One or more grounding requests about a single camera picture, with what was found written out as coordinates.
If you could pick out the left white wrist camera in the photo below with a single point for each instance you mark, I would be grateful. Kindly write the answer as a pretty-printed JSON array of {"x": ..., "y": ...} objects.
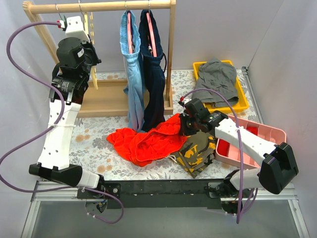
[{"x": 74, "y": 27}]

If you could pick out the yellow plastic hanger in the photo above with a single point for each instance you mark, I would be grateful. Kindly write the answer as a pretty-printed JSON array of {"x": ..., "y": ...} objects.
[{"x": 89, "y": 29}]

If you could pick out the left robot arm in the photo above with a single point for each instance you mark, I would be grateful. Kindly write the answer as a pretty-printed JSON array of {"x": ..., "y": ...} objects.
[{"x": 69, "y": 81}]

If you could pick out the light blue shorts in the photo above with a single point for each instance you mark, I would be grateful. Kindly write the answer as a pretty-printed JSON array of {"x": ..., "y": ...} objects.
[{"x": 135, "y": 87}]

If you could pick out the camouflage shorts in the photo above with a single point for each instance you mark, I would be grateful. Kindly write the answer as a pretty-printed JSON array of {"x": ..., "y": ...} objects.
[{"x": 196, "y": 153}]

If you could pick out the red cloth in organizer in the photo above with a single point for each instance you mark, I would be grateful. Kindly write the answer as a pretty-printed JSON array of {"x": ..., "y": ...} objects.
[{"x": 223, "y": 146}]

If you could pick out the grey shorts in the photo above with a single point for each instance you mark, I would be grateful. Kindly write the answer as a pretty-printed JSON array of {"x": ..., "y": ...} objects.
[{"x": 216, "y": 84}]

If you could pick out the pink divided organizer tray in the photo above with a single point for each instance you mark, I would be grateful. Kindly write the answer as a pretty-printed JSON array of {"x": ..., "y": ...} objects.
[{"x": 265, "y": 132}]

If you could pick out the orange mesh shorts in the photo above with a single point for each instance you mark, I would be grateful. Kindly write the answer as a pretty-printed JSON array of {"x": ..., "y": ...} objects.
[{"x": 141, "y": 148}]

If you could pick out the pink hanger under blue shorts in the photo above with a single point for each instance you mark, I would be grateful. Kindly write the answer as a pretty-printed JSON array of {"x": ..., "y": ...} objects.
[{"x": 129, "y": 34}]

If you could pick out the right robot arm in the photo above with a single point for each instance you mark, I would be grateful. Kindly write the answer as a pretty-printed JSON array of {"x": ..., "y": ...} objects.
[{"x": 277, "y": 163}]

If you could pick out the wooden clothes rack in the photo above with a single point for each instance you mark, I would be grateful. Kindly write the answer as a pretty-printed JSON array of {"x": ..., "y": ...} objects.
[{"x": 109, "y": 99}]

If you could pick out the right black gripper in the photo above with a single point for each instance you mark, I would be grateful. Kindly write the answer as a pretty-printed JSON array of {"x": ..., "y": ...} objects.
[{"x": 186, "y": 124}]

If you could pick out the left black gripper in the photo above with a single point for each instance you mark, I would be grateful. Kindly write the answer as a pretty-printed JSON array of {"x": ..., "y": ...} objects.
[{"x": 92, "y": 57}]

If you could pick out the pink hanger under navy shorts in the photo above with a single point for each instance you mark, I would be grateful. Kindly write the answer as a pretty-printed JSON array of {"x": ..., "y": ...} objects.
[{"x": 151, "y": 36}]

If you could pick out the navy blue shorts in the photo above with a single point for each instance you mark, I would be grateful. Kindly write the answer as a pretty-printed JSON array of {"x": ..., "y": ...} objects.
[{"x": 153, "y": 73}]

